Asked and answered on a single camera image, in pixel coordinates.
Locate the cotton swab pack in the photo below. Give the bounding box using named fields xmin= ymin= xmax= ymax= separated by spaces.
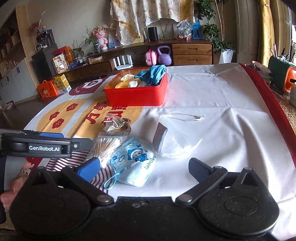
xmin=85 ymin=131 xmax=128 ymax=168

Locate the white face mask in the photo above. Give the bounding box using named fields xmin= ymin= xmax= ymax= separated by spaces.
xmin=152 ymin=111 xmax=205 ymax=159

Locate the blue child mask pack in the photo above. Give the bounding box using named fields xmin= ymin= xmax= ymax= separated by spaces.
xmin=103 ymin=137 xmax=157 ymax=190

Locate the clear bag with red label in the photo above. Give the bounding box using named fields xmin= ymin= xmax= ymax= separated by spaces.
xmin=103 ymin=113 xmax=125 ymax=132

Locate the brown hair scrunchie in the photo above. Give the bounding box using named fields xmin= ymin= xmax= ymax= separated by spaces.
xmin=117 ymin=118 xmax=132 ymax=135

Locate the blue cloth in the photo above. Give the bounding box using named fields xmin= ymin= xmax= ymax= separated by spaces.
xmin=134 ymin=65 xmax=167 ymax=86

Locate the yellow rubber duck toy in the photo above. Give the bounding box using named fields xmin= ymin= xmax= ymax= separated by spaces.
xmin=115 ymin=78 xmax=142 ymax=89

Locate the left hand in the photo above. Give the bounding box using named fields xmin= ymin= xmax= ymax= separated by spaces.
xmin=1 ymin=162 xmax=34 ymax=210

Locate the orange box on floor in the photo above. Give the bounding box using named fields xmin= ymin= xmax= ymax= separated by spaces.
xmin=37 ymin=80 xmax=59 ymax=99

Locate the yellow box on floor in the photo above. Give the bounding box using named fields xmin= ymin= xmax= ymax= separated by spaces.
xmin=53 ymin=74 xmax=71 ymax=94

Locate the printed tablecloth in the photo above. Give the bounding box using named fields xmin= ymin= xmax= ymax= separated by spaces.
xmin=4 ymin=62 xmax=296 ymax=241

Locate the black cabinet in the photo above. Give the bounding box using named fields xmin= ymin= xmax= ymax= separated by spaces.
xmin=32 ymin=44 xmax=58 ymax=83

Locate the cereal box on cabinet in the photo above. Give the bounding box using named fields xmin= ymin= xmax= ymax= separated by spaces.
xmin=53 ymin=54 xmax=69 ymax=74

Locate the white router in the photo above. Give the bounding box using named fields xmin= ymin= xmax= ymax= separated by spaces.
xmin=112 ymin=55 xmax=133 ymax=71

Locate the white cloth in box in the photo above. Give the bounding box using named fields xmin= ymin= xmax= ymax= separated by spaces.
xmin=120 ymin=74 xmax=144 ymax=87

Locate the red tin box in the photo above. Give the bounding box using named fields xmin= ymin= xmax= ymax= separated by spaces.
xmin=103 ymin=68 xmax=168 ymax=107

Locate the small potted plant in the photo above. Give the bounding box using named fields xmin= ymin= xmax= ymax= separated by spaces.
xmin=83 ymin=27 xmax=101 ymax=53

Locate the pink doll figure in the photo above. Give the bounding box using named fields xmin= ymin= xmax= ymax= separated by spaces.
xmin=92 ymin=25 xmax=108 ymax=51

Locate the purple kettlebell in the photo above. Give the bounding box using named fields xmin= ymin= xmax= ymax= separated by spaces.
xmin=157 ymin=45 xmax=172 ymax=66

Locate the white plant pot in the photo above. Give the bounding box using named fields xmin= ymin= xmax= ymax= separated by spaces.
xmin=218 ymin=49 xmax=234 ymax=64

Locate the wooden TV cabinet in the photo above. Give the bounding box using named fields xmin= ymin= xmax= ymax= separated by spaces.
xmin=63 ymin=40 xmax=214 ymax=82

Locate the dark green container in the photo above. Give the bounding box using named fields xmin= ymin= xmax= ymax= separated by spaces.
xmin=268 ymin=56 xmax=295 ymax=92

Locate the blue box on cabinet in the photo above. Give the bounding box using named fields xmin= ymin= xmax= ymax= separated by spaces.
xmin=191 ymin=20 xmax=202 ymax=40

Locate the floral draped cloth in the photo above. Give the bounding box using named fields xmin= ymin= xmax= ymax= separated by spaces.
xmin=110 ymin=0 xmax=194 ymax=46

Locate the yellow curtain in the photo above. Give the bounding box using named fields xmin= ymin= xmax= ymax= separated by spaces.
xmin=258 ymin=0 xmax=275 ymax=66

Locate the clear plastic bag on cabinet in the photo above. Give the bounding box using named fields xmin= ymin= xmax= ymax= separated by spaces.
xmin=176 ymin=20 xmax=192 ymax=41

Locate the black speaker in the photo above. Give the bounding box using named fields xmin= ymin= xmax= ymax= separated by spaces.
xmin=147 ymin=27 xmax=159 ymax=42

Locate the standing air conditioner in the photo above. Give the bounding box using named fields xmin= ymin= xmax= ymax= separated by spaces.
xmin=234 ymin=0 xmax=260 ymax=64

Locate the tall green plant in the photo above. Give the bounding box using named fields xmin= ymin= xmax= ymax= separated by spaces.
xmin=194 ymin=0 xmax=235 ymax=53

